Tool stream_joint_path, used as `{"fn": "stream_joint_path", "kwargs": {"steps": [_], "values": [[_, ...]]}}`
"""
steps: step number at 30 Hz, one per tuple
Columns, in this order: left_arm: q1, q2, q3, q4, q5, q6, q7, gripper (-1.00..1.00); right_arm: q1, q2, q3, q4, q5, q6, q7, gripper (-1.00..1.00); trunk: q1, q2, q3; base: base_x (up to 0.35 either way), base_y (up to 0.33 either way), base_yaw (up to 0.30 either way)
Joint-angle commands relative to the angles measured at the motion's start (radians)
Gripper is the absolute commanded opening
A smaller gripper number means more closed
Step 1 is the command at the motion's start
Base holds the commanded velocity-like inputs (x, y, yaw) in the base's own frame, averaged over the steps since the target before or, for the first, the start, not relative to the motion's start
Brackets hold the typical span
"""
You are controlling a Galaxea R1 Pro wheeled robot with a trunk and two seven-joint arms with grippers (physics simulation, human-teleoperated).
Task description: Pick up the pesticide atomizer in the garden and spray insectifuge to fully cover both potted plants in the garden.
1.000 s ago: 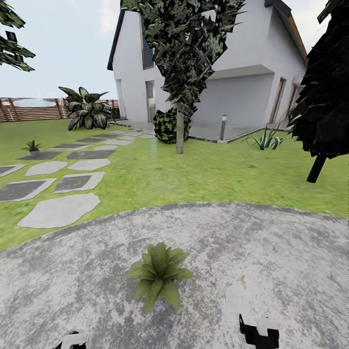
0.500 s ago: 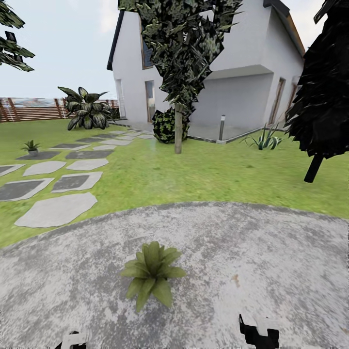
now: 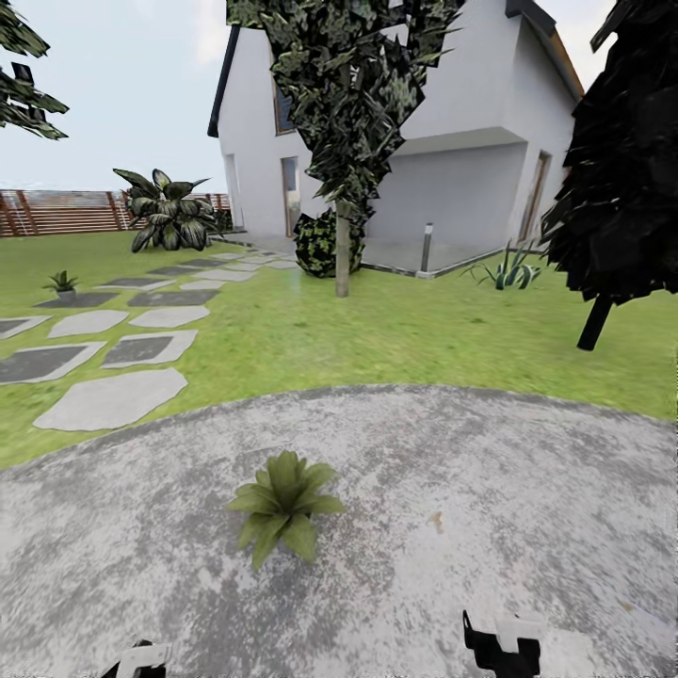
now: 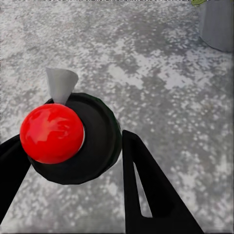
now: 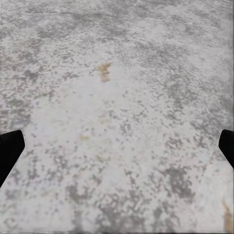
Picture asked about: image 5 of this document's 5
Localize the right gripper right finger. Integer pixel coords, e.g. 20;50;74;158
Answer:
218;130;234;169

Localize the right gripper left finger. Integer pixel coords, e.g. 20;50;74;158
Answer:
0;130;25;188

